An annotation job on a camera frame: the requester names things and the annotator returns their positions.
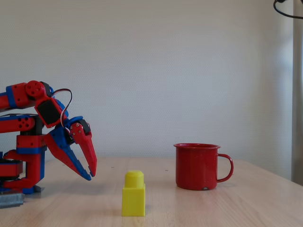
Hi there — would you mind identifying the red enamel mug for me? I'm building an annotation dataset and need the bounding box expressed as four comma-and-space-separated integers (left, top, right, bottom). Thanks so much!
173, 143, 234, 191

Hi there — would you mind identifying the gripper servo wire loop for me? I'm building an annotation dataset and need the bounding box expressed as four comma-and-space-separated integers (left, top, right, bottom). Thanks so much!
50, 88, 73, 133

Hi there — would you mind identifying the yellow toy building block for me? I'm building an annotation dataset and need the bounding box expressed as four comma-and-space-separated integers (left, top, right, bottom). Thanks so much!
122, 170, 146, 217

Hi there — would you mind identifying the black hanging cable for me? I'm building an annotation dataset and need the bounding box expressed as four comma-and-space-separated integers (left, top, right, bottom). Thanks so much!
273, 0, 303, 20

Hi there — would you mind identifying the grey metal table clamp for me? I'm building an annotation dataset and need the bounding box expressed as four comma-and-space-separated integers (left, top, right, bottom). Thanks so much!
0, 192, 26, 210

